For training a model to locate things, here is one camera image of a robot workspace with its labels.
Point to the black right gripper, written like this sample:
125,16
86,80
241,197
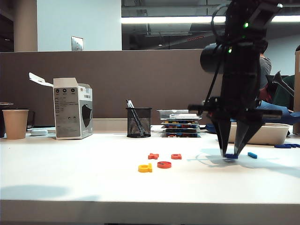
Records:
239,98

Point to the blue letter g magnet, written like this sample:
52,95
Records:
232,156

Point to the red letter o magnet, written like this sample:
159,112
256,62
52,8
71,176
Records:
164,165

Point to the yellow letter d magnet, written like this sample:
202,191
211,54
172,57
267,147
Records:
145,168

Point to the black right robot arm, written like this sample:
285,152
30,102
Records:
241,61

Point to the light blue letter l magnet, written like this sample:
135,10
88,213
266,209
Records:
252,155

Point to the dark blue letter magnet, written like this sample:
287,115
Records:
282,146
295,145

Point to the letter puzzle board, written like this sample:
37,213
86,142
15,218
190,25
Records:
181,131
180,122
181,135
180,126

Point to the red letter a magnet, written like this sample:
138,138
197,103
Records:
177,156

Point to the red letter x magnet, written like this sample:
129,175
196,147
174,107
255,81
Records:
153,155

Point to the beige oval container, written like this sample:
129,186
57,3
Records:
269,136

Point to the red garment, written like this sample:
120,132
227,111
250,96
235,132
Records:
267,93

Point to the white flat packet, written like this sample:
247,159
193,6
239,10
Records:
185,116

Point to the dark green garment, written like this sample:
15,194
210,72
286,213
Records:
284,93

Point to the grey funnel-shaped stand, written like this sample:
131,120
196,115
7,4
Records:
280,78

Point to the clear metal-look tray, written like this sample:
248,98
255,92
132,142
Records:
164,114

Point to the person in grey shirt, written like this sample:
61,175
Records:
266,68

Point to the brown cardboard box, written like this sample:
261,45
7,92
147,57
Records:
297,93

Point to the black mesh pen holder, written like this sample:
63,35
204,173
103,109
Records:
138,126

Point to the black and white pen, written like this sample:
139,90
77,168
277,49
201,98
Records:
130,104

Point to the brown desk partition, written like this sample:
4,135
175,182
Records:
117,77

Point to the ceiling light strip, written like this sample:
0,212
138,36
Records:
164,20

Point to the grey face mask box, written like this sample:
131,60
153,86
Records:
68,112

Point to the white earbuds case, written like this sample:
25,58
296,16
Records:
39,132

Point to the brown paper cup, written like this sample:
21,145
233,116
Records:
15,126

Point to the metal wall plate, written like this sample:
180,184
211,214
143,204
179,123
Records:
77,44

